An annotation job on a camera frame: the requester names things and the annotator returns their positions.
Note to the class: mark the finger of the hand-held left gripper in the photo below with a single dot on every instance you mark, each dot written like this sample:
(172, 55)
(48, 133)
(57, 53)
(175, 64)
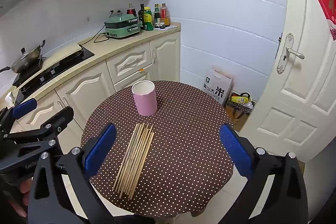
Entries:
(64, 117)
(25, 108)

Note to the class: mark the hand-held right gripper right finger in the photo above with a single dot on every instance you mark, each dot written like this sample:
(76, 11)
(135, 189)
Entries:
(235, 147)

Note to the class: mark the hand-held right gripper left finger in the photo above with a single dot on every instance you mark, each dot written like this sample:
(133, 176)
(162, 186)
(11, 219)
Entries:
(101, 150)

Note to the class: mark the bunch of wooden chopsticks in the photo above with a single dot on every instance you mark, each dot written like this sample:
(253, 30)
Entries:
(134, 161)

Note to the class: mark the pink cup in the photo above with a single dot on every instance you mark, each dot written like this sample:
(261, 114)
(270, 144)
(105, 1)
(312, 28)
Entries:
(145, 105)

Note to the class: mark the person's left hand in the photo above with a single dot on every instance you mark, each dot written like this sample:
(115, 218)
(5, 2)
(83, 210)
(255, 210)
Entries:
(23, 188)

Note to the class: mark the cream arched cabinet door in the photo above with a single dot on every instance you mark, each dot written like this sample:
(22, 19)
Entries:
(86, 90)
(43, 108)

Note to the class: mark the black patterned tote bag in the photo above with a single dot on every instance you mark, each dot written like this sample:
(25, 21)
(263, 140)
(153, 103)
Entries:
(241, 109)

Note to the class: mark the yellow drink bottle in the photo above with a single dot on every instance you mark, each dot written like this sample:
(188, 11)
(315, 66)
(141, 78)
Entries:
(239, 99)

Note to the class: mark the metal wok with lid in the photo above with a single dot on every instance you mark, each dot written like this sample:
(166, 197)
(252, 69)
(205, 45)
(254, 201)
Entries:
(26, 59)

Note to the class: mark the brown polka dot tablecloth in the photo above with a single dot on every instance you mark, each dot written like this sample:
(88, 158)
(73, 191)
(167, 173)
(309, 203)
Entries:
(183, 147)

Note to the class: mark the cream kitchen base cabinet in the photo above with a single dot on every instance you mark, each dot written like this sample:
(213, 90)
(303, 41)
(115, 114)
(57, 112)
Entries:
(110, 77)

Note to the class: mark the white rice bag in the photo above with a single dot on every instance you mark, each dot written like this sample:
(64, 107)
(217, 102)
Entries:
(216, 87)

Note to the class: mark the black gas stove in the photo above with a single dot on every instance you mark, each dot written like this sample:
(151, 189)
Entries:
(84, 53)

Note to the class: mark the cream cabinet drawer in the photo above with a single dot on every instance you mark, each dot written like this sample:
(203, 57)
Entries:
(131, 79)
(128, 61)

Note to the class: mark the beige kitchen countertop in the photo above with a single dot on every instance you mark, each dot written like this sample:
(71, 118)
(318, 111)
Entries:
(118, 45)

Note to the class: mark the green electric grill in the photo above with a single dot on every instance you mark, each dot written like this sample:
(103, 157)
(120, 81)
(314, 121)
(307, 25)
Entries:
(122, 27)

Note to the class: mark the narrow cream cabinet door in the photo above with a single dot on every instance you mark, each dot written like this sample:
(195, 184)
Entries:
(166, 56)

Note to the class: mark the dark bottle red label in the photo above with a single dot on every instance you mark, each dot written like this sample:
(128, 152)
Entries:
(131, 10)

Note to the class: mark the dark green oil bottle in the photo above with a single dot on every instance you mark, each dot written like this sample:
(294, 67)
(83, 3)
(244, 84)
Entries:
(141, 16)

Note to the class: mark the green bottle yellow cap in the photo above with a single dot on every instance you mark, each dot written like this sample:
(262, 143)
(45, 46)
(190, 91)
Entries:
(148, 20)

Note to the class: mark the small dark bottle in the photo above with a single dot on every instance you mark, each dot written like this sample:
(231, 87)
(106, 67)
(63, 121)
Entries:
(162, 25)

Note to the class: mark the white paper sheet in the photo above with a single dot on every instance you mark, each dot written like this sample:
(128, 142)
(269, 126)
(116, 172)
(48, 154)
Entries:
(172, 27)

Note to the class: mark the dark sauce bottle green cap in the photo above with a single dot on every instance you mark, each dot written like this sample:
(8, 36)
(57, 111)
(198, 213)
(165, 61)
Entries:
(157, 15)

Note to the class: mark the orange sauce bottle red label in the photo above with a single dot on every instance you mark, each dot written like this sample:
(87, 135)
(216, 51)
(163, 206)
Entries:
(164, 13)

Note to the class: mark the white panel door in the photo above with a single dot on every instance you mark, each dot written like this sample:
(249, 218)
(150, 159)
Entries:
(302, 16)

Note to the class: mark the red paper door decoration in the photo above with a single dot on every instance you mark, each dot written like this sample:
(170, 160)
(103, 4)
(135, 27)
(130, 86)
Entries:
(326, 3)

